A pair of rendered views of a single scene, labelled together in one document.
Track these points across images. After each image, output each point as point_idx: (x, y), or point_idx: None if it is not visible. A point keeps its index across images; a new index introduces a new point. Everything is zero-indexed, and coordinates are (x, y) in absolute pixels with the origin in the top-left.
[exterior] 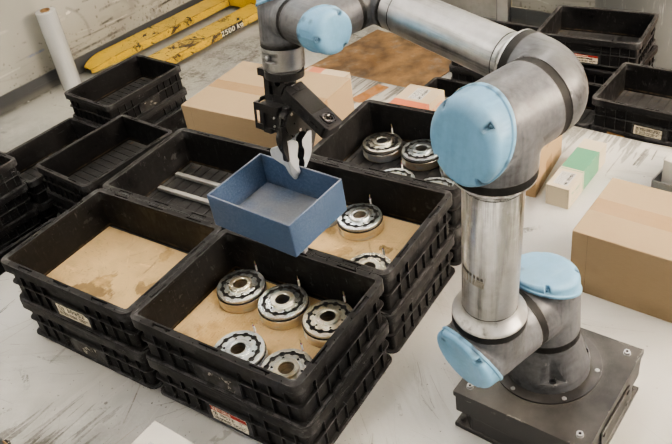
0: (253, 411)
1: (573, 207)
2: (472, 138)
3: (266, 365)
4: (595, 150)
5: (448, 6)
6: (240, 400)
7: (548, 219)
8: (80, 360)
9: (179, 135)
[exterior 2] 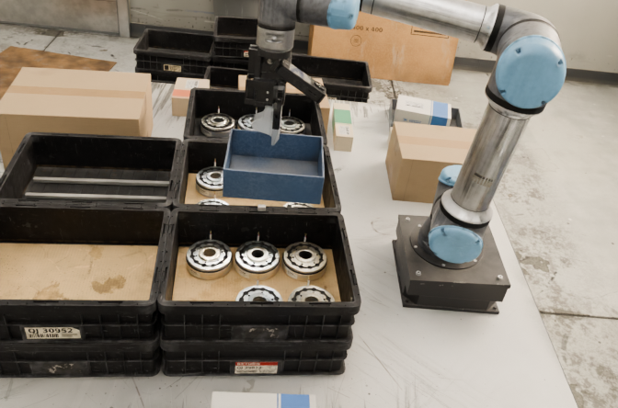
0: (297, 346)
1: (352, 150)
2: (546, 72)
3: None
4: (347, 109)
5: None
6: (282, 342)
7: (344, 160)
8: (42, 383)
9: (29, 140)
